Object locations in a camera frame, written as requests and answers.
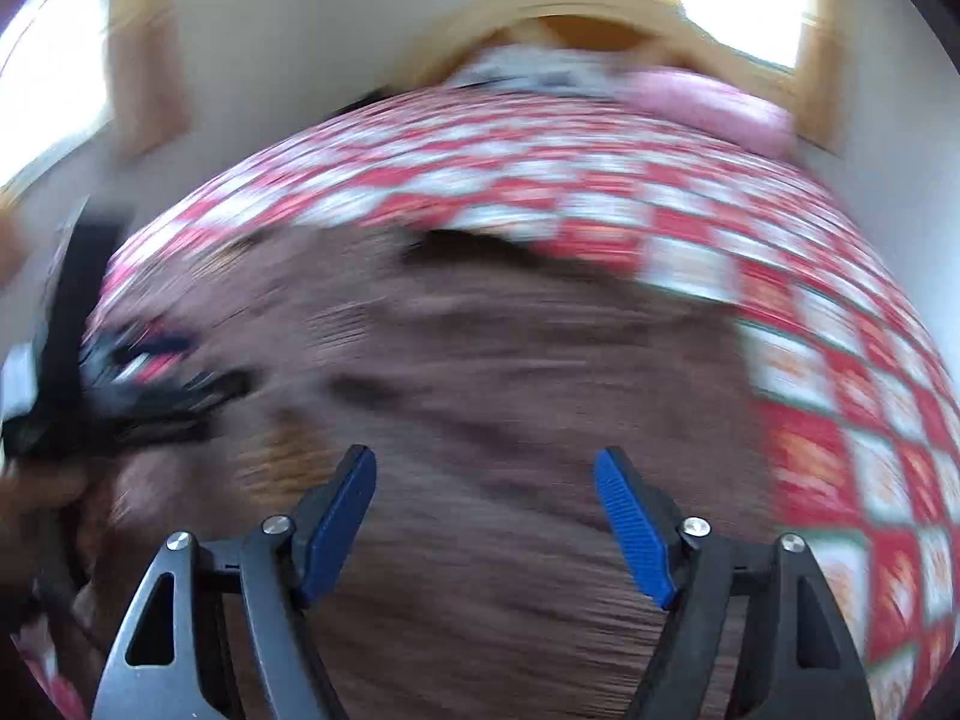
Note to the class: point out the grey patterned pillow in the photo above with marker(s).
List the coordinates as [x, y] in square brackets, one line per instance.
[525, 73]

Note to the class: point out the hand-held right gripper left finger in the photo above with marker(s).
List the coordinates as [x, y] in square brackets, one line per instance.
[341, 519]

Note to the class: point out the red checkered bear blanket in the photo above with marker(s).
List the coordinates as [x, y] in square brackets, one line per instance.
[825, 390]

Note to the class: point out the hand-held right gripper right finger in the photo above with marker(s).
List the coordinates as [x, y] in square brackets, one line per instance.
[634, 526]

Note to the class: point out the yellow curtain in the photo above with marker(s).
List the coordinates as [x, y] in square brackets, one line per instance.
[146, 52]
[814, 82]

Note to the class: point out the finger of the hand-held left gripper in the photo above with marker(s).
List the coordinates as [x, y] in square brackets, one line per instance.
[187, 399]
[142, 351]

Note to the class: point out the brown knit sweater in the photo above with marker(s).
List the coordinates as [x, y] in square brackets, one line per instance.
[487, 390]

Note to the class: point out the person's left hand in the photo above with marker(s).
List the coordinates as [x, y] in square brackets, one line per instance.
[34, 489]

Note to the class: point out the pink pillow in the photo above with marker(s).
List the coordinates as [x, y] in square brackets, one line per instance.
[697, 106]

